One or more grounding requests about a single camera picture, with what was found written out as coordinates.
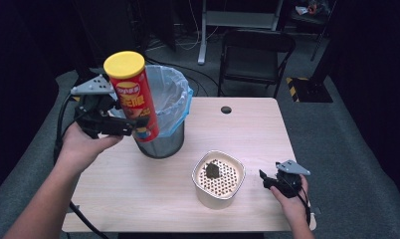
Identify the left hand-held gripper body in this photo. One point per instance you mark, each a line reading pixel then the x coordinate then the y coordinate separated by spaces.
pixel 97 116

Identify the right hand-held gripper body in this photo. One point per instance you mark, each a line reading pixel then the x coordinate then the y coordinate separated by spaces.
pixel 287 184

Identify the red chips can yellow lid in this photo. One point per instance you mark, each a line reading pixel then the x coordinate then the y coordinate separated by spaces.
pixel 133 96

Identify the metal mesh trash bin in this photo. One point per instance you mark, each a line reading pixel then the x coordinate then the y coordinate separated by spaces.
pixel 164 142

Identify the blue plastic bin liner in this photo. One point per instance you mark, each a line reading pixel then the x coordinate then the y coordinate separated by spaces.
pixel 169 96

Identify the beige strainer container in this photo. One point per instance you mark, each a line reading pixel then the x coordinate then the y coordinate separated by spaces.
pixel 218 181

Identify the dark brown tea dregs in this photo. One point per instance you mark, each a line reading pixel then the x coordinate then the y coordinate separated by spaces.
pixel 212 170

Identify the person's right hand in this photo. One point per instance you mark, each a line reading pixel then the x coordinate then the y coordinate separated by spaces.
pixel 292 205

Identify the person's left hand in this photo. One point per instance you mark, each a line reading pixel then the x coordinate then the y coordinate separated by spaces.
pixel 83 149

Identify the black cabinet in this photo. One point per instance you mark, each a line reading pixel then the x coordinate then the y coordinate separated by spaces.
pixel 108 30

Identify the black folding chair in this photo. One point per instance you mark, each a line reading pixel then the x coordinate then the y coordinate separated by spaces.
pixel 254 59

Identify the dark shelf with clutter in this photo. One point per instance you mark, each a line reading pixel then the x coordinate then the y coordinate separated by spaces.
pixel 309 11

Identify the grey table bracket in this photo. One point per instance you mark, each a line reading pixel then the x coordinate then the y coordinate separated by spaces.
pixel 315 210

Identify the white metal desk frame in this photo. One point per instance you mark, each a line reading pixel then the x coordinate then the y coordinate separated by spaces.
pixel 236 20

